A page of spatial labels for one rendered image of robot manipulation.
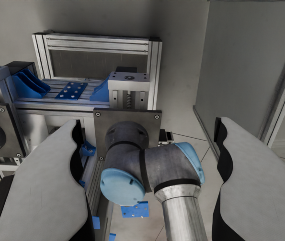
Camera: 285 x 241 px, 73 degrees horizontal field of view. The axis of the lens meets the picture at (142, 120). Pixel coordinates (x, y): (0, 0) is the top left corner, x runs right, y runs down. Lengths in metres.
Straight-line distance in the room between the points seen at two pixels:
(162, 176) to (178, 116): 1.42
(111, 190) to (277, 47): 0.70
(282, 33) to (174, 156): 0.56
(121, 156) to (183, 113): 1.38
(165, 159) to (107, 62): 1.06
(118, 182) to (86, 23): 1.33
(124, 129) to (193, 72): 1.19
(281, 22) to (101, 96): 0.66
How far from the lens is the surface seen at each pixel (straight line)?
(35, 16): 1.76
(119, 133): 0.60
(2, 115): 0.77
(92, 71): 1.48
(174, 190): 0.46
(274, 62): 0.84
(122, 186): 0.50
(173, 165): 0.48
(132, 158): 0.51
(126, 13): 1.59
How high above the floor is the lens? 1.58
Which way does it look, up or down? 58 degrees down
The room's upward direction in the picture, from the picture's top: 180 degrees clockwise
